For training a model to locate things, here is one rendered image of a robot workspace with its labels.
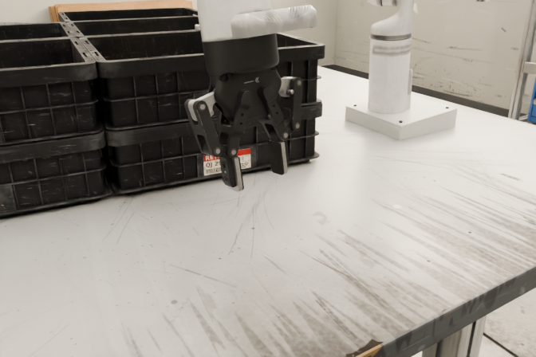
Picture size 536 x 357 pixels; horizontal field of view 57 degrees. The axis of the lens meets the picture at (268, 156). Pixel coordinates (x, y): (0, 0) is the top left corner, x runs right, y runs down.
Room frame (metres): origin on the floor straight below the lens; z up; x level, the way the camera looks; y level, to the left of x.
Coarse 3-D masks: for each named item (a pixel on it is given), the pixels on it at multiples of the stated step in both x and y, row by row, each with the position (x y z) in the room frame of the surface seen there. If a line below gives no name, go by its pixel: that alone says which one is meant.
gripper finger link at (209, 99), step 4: (212, 92) 0.47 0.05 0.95; (204, 96) 0.47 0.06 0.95; (208, 96) 0.47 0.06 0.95; (212, 96) 0.47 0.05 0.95; (192, 100) 0.46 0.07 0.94; (204, 100) 0.46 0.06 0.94; (208, 100) 0.46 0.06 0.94; (212, 100) 0.47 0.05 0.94; (188, 104) 0.46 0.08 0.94; (192, 104) 0.45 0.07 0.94; (208, 104) 0.46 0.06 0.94; (212, 104) 0.47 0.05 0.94; (192, 108) 0.45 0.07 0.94; (208, 108) 0.46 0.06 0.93; (192, 112) 0.46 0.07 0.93; (212, 112) 0.46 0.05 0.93; (192, 116) 0.46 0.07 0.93; (196, 120) 0.46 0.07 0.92
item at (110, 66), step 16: (176, 32) 1.07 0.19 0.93; (192, 32) 1.08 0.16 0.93; (288, 48) 0.86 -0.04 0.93; (304, 48) 0.87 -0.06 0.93; (320, 48) 0.88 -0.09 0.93; (112, 64) 0.73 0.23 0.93; (128, 64) 0.74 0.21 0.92; (144, 64) 0.75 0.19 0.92; (160, 64) 0.76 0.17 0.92; (176, 64) 0.77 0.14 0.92; (192, 64) 0.78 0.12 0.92
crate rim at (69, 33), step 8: (16, 24) 1.21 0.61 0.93; (24, 24) 1.21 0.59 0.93; (32, 24) 1.22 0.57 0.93; (40, 24) 1.23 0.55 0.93; (48, 24) 1.23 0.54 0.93; (56, 24) 1.24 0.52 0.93; (64, 24) 1.21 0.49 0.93; (72, 32) 1.07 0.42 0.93; (8, 40) 0.95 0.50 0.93; (16, 40) 0.95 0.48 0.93; (24, 40) 0.95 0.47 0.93
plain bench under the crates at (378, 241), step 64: (320, 128) 1.11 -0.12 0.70; (448, 128) 1.11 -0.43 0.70; (512, 128) 1.11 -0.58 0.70; (192, 192) 0.76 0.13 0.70; (256, 192) 0.76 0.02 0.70; (320, 192) 0.76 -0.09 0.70; (384, 192) 0.76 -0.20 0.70; (448, 192) 0.76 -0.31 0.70; (512, 192) 0.76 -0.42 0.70; (0, 256) 0.56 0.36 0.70; (64, 256) 0.56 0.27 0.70; (128, 256) 0.56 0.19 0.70; (192, 256) 0.56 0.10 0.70; (256, 256) 0.56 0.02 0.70; (320, 256) 0.56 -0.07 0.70; (384, 256) 0.56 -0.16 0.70; (448, 256) 0.56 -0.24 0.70; (512, 256) 0.56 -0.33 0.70; (0, 320) 0.44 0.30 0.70; (64, 320) 0.44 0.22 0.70; (128, 320) 0.44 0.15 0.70; (192, 320) 0.44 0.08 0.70; (256, 320) 0.44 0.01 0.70; (320, 320) 0.44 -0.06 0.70; (384, 320) 0.44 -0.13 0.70; (448, 320) 0.45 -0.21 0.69
